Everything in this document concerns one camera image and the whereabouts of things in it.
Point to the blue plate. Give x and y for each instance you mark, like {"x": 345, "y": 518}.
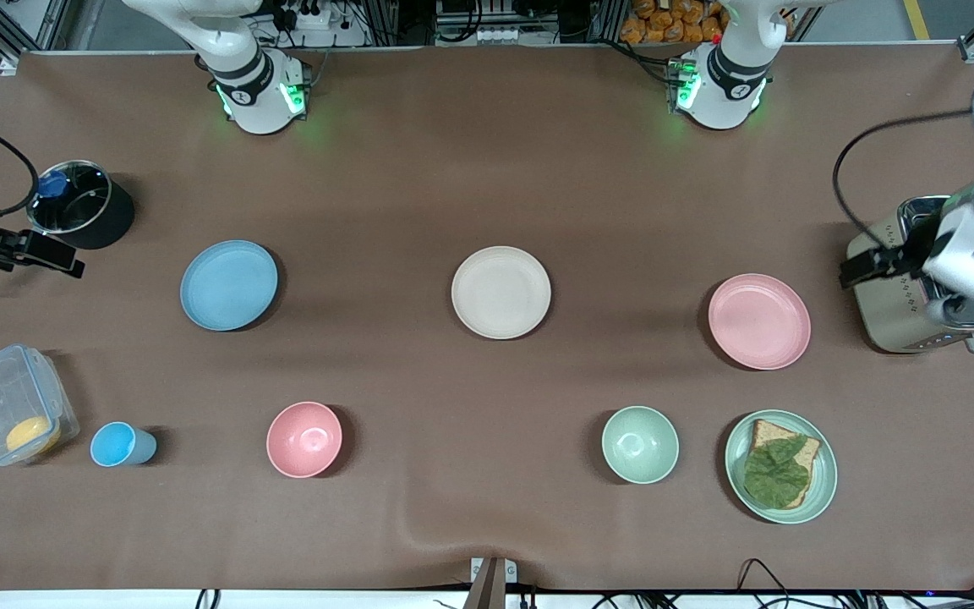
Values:
{"x": 229, "y": 286}

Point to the glass lid blue knob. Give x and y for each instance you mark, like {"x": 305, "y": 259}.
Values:
{"x": 73, "y": 199}

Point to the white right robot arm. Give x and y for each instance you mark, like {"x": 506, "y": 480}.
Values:
{"x": 254, "y": 93}

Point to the green plate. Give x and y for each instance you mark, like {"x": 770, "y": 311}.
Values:
{"x": 823, "y": 486}

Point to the pink bowl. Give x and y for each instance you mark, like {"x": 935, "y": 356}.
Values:
{"x": 304, "y": 440}

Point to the beige plate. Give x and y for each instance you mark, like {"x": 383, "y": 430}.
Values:
{"x": 501, "y": 293}

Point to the green bowl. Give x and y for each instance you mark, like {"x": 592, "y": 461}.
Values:
{"x": 640, "y": 445}

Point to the green lettuce leaf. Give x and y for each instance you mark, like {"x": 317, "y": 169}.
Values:
{"x": 774, "y": 478}

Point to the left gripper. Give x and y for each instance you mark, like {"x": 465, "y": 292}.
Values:
{"x": 911, "y": 250}

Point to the brown table cover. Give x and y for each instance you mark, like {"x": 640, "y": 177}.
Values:
{"x": 487, "y": 169}

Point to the beige metal toaster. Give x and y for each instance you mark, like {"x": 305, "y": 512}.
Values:
{"x": 884, "y": 313}

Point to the orange round food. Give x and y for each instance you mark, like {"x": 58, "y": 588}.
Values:
{"x": 32, "y": 436}

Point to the orange snack bags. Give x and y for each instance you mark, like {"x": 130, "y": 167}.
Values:
{"x": 669, "y": 24}

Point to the bread slice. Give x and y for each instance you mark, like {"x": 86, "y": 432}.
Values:
{"x": 768, "y": 433}

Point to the metal camera mount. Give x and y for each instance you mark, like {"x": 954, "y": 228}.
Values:
{"x": 493, "y": 579}

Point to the blue cup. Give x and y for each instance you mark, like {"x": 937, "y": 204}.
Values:
{"x": 115, "y": 445}

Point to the white power strip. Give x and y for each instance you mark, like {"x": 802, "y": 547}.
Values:
{"x": 309, "y": 15}

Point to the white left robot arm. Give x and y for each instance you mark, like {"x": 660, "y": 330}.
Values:
{"x": 728, "y": 85}

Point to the pink plate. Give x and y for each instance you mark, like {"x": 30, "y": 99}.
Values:
{"x": 759, "y": 321}

